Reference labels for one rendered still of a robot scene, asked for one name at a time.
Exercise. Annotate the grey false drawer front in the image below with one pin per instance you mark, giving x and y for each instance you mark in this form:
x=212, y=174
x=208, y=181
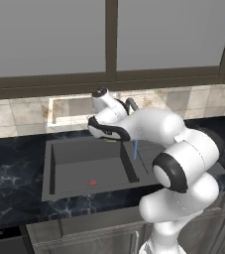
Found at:
x=97, y=222

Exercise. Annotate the brown framed window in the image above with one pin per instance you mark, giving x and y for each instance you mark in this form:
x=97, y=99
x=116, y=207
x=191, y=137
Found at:
x=111, y=39

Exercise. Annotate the pale rectangular wall frame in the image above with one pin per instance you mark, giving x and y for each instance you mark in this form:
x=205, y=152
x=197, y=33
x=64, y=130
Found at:
x=52, y=110

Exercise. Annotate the dark grey sink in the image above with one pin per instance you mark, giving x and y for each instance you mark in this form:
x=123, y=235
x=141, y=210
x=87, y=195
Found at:
x=84, y=165

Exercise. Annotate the grey cupboard door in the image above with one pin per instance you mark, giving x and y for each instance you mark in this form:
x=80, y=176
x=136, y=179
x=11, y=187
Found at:
x=94, y=244
x=219, y=228

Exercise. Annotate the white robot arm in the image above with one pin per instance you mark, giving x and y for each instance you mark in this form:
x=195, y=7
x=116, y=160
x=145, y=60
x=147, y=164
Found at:
x=186, y=155

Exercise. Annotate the blue water stream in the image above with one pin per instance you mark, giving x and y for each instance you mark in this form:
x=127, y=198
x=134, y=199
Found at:
x=135, y=150

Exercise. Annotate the dark grey tap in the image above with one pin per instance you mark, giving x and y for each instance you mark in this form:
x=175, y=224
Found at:
x=132, y=103

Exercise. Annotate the small red round thing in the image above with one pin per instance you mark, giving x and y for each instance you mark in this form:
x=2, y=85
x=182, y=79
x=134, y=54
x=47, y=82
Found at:
x=92, y=182

